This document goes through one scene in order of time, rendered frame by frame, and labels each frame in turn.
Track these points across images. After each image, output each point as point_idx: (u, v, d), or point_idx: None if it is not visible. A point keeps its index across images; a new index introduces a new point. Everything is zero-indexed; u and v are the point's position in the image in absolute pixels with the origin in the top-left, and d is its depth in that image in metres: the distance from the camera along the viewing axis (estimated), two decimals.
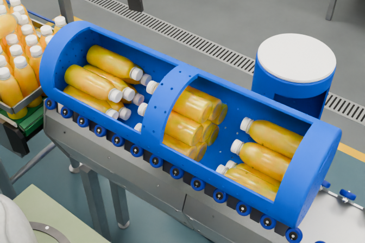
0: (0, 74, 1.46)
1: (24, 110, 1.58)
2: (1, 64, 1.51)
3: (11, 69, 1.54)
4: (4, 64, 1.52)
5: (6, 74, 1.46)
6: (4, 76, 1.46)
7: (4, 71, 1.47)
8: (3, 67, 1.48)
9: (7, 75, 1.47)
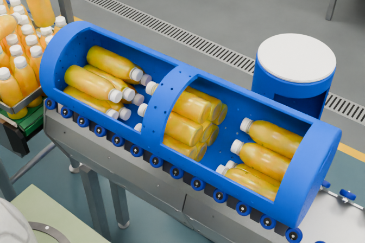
0: (0, 74, 1.46)
1: (24, 110, 1.58)
2: None
3: None
4: None
5: (6, 74, 1.46)
6: (4, 76, 1.46)
7: (4, 71, 1.47)
8: (3, 67, 1.48)
9: (7, 75, 1.47)
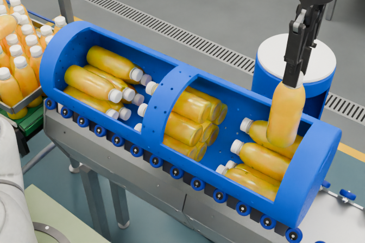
0: (0, 74, 1.46)
1: (24, 110, 1.58)
2: (299, 84, 0.93)
3: (304, 91, 0.96)
4: (301, 82, 0.94)
5: (6, 74, 1.46)
6: (4, 76, 1.46)
7: (4, 71, 1.47)
8: (3, 67, 1.48)
9: (7, 75, 1.47)
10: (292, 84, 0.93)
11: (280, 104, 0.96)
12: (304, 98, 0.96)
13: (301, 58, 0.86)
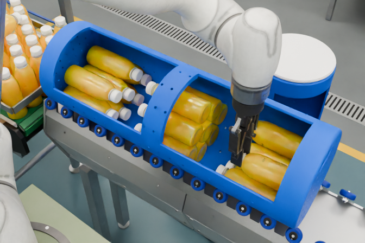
0: None
1: (24, 110, 1.58)
2: None
3: (254, 153, 1.19)
4: None
5: (6, 74, 1.46)
6: (4, 76, 1.46)
7: (4, 71, 1.47)
8: (3, 67, 1.48)
9: (7, 75, 1.47)
10: (238, 164, 1.19)
11: (250, 176, 1.17)
12: (255, 155, 1.17)
13: (241, 148, 1.13)
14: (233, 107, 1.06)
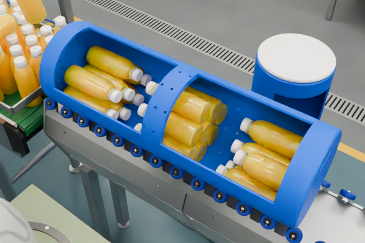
0: None
1: (42, 13, 1.42)
2: (240, 155, 1.19)
3: (255, 153, 1.19)
4: (243, 153, 1.20)
5: None
6: None
7: None
8: None
9: None
10: None
11: (251, 175, 1.17)
12: (256, 155, 1.17)
13: None
14: None
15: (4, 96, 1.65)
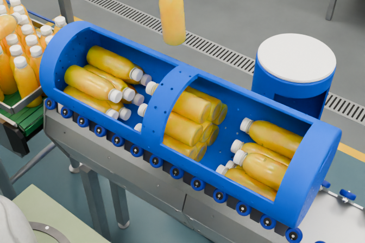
0: None
1: (184, 34, 1.32)
2: (240, 155, 1.19)
3: (255, 153, 1.19)
4: (243, 153, 1.20)
5: None
6: None
7: None
8: None
9: None
10: None
11: (251, 175, 1.17)
12: (256, 155, 1.17)
13: None
14: None
15: (4, 96, 1.65)
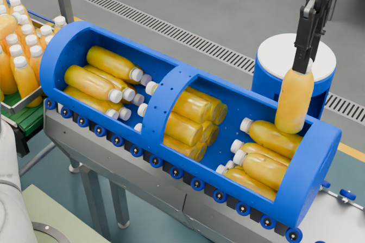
0: None
1: (304, 120, 1.07)
2: (240, 155, 1.19)
3: (255, 153, 1.19)
4: (243, 153, 1.20)
5: (311, 65, 0.95)
6: (308, 69, 0.95)
7: None
8: None
9: (311, 68, 0.96)
10: (302, 71, 0.95)
11: (251, 175, 1.17)
12: (256, 155, 1.17)
13: (310, 44, 0.89)
14: None
15: (4, 96, 1.65)
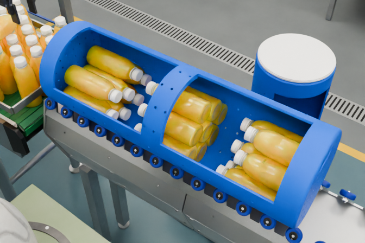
0: (244, 133, 1.19)
1: None
2: (240, 156, 1.19)
3: (255, 153, 1.18)
4: (243, 154, 1.20)
5: (249, 128, 1.19)
6: (249, 132, 1.18)
7: (247, 130, 1.20)
8: None
9: (252, 129, 1.19)
10: (18, 22, 1.44)
11: (251, 176, 1.17)
12: (255, 157, 1.17)
13: (11, 4, 1.38)
14: None
15: (4, 96, 1.65)
